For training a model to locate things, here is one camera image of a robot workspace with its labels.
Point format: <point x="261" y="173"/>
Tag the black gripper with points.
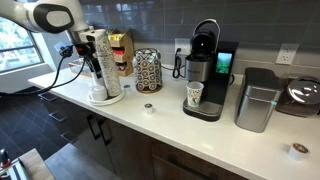
<point x="90" y="55"/>

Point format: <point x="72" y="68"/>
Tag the silver-lid coffee capsule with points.
<point x="148" y="108"/>

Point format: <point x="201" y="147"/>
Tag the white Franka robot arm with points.
<point x="20" y="13"/>

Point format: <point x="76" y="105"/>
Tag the black coffee machine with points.
<point x="216" y="90"/>

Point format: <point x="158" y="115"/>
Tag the brown-lid coffee capsule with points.
<point x="298" y="151"/>

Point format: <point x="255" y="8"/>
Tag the low wooden packet tray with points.
<point x="78" y="68"/>

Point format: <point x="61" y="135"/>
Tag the white cup lid stack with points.
<point x="99" y="93"/>

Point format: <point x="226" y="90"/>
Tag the white round tray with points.
<point x="113" y="100"/>

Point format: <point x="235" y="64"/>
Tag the small grey creamer cup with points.
<point x="126" y="87"/>

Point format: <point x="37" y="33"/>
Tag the wooden packet organizer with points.
<point x="128" y="50"/>

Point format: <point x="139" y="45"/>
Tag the yellow tea packets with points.
<point x="116" y="37"/>

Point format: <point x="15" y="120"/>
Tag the circle-patterned canister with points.
<point x="148" y="71"/>

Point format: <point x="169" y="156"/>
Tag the window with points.
<point x="16" y="50"/>

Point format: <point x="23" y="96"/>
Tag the dark wood base cabinet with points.
<point x="133" y="150"/>

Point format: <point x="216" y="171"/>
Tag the grey cart top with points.
<point x="73" y="163"/>

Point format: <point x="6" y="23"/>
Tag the floral paper cup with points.
<point x="194" y="94"/>

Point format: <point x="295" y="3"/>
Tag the light wooden table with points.
<point x="35" y="166"/>

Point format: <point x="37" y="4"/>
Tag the red and black tool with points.
<point x="4" y="159"/>

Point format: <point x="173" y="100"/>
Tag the stainless steel bin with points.
<point x="256" y="103"/>

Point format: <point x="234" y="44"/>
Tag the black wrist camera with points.
<point x="63" y="50"/>

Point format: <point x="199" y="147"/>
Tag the white wall outlet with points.
<point x="286" y="54"/>
<point x="182" y="45"/>

